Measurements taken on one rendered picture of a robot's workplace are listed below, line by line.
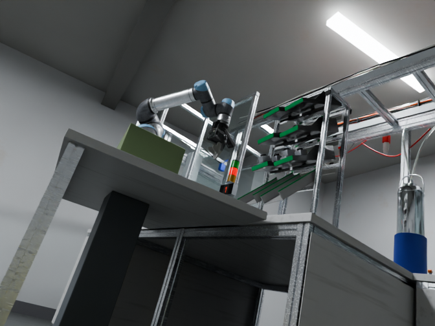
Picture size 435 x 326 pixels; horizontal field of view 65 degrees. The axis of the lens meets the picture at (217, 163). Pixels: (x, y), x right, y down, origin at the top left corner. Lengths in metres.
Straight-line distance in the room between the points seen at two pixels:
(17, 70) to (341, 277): 4.67
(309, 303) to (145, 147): 0.86
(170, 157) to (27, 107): 3.65
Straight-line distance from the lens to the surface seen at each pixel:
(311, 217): 1.14
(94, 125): 4.98
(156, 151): 1.48
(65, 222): 4.64
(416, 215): 2.15
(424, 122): 2.75
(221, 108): 1.90
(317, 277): 1.16
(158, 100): 2.00
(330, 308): 1.22
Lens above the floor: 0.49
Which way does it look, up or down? 24 degrees up
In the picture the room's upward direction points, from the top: 15 degrees clockwise
